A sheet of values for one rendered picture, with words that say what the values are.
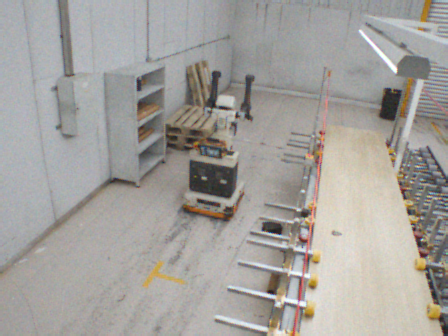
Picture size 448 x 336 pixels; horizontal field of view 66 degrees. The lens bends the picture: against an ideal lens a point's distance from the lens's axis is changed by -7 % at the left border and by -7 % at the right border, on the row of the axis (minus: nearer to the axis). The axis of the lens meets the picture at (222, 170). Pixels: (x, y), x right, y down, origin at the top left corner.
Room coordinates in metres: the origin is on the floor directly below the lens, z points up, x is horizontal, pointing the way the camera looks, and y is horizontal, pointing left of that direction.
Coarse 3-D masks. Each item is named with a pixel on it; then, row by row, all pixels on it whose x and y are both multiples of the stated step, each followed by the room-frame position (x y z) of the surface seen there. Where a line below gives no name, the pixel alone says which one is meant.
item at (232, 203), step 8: (240, 184) 4.17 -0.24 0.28; (192, 192) 3.88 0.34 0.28; (200, 192) 3.89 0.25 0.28; (240, 192) 4.03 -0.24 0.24; (184, 200) 3.84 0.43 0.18; (216, 200) 3.75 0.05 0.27; (224, 200) 3.74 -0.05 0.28; (232, 200) 3.77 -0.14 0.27; (240, 200) 4.09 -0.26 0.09; (184, 208) 3.82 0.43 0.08; (192, 208) 3.80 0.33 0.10; (200, 208) 3.78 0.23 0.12; (208, 208) 3.75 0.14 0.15; (216, 208) 3.73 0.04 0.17; (232, 208) 3.76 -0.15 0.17; (216, 216) 3.72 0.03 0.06; (224, 216) 3.69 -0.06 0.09
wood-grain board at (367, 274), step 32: (352, 128) 4.92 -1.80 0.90; (352, 160) 3.77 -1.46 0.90; (384, 160) 3.84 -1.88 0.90; (320, 192) 2.96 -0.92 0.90; (352, 192) 3.00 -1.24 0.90; (384, 192) 3.05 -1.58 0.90; (320, 224) 2.43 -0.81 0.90; (352, 224) 2.46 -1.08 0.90; (384, 224) 2.48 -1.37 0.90; (352, 256) 2.04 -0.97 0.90; (384, 256) 2.06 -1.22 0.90; (416, 256) 2.07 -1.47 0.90; (320, 288) 1.71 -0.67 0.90; (352, 288) 1.72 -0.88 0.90; (384, 288) 1.73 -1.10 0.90; (416, 288) 1.74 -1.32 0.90; (320, 320) 1.44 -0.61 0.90; (352, 320) 1.45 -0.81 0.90; (384, 320) 1.46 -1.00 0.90; (416, 320) 1.47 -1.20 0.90
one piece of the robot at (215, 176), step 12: (192, 156) 3.89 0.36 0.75; (204, 156) 3.85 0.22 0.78; (228, 156) 3.82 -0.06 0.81; (192, 168) 3.89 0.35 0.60; (204, 168) 3.85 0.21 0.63; (216, 168) 3.82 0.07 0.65; (228, 168) 3.79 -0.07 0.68; (192, 180) 3.89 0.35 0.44; (204, 180) 3.85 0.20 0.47; (216, 180) 3.81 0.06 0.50; (228, 180) 3.78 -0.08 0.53; (204, 192) 3.85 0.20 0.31; (216, 192) 3.81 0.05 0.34; (228, 192) 3.77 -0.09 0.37
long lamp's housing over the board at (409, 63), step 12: (372, 36) 2.43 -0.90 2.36; (384, 36) 2.18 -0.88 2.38; (384, 48) 1.77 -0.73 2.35; (396, 48) 1.54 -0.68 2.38; (408, 48) 1.59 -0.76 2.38; (396, 60) 1.38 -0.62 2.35; (408, 60) 1.32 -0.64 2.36; (420, 60) 1.31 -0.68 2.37; (396, 72) 1.33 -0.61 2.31; (408, 72) 1.32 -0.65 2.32; (420, 72) 1.31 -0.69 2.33
